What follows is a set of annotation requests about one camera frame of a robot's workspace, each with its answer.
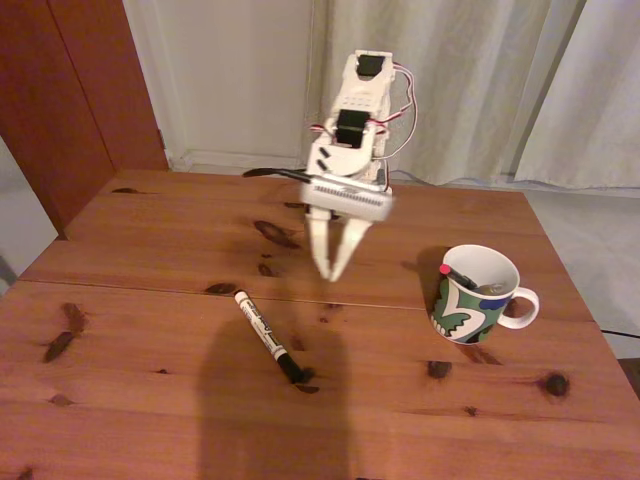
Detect white marker black cap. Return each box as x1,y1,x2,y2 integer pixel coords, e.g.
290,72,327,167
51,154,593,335
233,290,308,385

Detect pale curtain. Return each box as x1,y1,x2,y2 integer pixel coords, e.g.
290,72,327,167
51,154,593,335
299,0,586,187
512,0,640,190

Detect white green patterned mug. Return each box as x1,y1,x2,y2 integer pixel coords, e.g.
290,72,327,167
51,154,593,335
429,243,540,346

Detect brown wooden door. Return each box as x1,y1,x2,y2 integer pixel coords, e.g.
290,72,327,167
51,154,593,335
0,0,169,241

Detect white furniture panel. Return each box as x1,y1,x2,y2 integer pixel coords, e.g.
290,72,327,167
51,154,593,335
0,135,60,296

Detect silver camera box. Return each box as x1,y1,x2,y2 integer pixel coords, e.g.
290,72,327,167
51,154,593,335
298,174,395,222

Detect black camera cable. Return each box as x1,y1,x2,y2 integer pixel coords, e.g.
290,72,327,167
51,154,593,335
242,167,314,183

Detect red white servo wires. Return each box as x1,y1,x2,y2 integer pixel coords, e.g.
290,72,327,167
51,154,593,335
308,62,421,162

